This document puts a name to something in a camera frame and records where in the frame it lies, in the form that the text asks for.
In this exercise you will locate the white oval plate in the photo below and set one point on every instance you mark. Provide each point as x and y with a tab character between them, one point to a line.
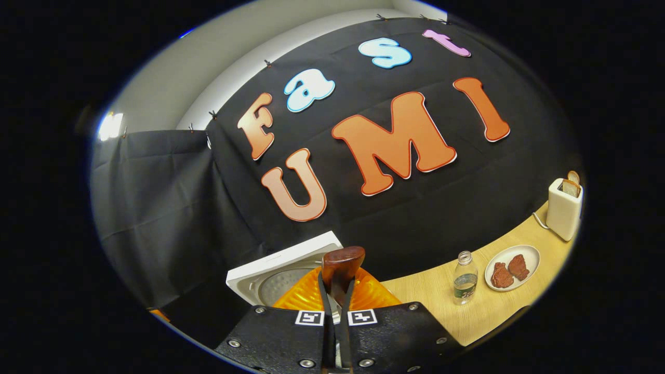
531	257

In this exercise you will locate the dark brown wooden spoon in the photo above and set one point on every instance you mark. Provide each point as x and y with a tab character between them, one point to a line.
340	262

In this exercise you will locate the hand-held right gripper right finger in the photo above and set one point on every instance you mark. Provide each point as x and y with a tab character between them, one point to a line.
395	337

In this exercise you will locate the white rice cooker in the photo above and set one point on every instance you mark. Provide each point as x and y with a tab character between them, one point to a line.
270	265

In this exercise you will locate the red meat piece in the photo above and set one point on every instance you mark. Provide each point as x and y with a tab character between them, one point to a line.
501	275
518	266

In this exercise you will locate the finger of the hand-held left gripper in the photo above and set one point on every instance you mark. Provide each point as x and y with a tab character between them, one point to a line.
160	315

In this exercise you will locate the black backdrop cloth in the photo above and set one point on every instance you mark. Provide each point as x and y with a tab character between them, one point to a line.
415	208

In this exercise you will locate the white toaster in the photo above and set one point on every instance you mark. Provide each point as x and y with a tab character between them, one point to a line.
563	213

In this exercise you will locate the clear plastic water bottle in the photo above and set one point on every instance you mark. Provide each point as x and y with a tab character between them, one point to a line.
465	285

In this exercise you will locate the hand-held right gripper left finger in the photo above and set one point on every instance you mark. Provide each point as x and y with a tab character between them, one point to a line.
280	337

